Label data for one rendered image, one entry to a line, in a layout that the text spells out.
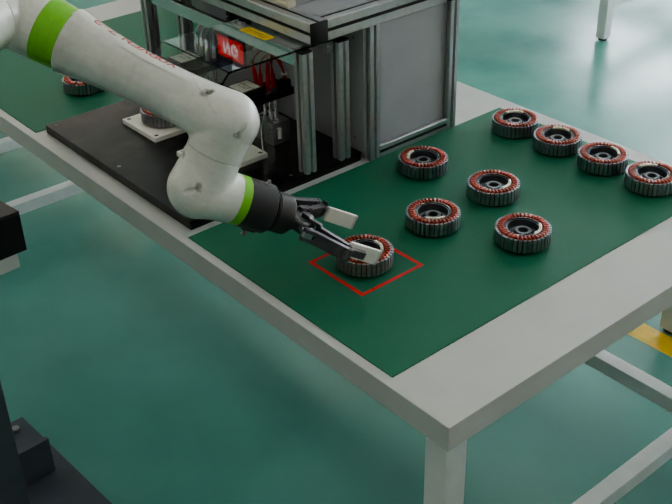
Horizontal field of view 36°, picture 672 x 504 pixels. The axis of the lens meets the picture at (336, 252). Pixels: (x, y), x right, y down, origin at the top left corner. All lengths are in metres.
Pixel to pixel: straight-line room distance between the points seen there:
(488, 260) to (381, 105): 0.53
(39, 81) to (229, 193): 1.27
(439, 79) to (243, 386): 1.02
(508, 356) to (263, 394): 1.22
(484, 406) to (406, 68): 0.98
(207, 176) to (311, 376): 1.26
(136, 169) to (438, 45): 0.75
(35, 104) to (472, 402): 1.58
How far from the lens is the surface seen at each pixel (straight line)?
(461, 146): 2.47
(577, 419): 2.85
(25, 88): 2.96
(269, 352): 3.04
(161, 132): 2.52
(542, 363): 1.79
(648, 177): 2.34
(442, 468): 1.78
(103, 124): 2.63
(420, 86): 2.46
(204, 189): 1.78
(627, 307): 1.95
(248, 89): 2.36
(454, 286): 1.96
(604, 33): 5.32
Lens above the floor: 1.84
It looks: 32 degrees down
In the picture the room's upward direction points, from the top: 2 degrees counter-clockwise
